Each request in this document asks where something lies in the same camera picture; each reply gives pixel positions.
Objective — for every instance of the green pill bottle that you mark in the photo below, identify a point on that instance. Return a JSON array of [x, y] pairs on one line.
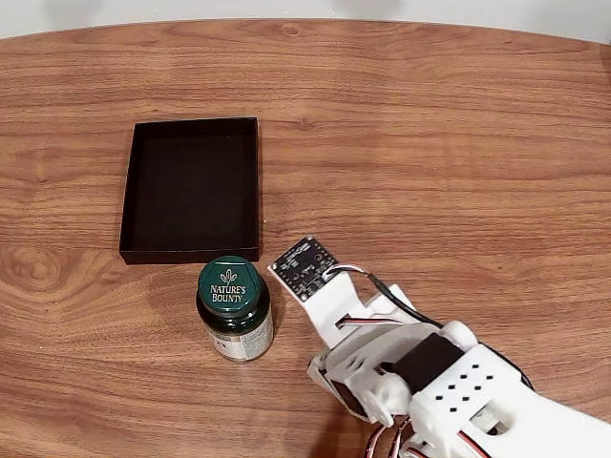
[[229, 291]]

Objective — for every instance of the black shallow cardboard box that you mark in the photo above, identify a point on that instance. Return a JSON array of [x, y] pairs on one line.
[[191, 191]]

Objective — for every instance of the camera circuit board with mount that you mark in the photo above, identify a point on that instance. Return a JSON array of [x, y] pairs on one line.
[[305, 269]]

